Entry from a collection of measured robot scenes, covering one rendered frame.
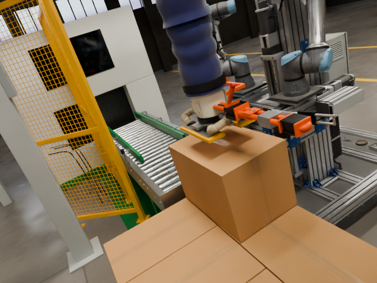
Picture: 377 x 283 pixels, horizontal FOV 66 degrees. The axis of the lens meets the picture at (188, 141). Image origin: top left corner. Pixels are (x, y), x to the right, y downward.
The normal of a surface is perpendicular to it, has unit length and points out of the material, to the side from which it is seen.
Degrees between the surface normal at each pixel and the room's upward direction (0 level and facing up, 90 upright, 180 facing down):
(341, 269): 0
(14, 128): 90
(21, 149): 90
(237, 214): 90
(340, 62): 90
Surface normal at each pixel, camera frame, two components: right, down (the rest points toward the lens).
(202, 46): 0.13, 0.03
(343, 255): -0.29, -0.88
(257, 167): 0.47, 0.22
